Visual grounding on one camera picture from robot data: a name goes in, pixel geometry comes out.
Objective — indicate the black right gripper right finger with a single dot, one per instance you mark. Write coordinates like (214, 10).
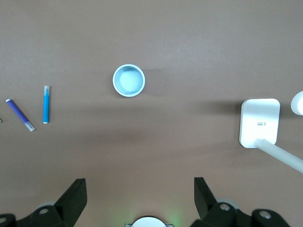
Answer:
(213, 212)

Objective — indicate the purple marker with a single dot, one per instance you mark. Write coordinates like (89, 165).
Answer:
(19, 113)

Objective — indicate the white lamp stand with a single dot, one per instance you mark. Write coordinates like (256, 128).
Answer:
(259, 118)

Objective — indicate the light blue plastic cup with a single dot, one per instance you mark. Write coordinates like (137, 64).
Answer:
(129, 80)

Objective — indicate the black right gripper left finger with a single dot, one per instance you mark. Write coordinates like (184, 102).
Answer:
(59, 212)

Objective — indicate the blue marker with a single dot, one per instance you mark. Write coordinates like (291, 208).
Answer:
(46, 106)

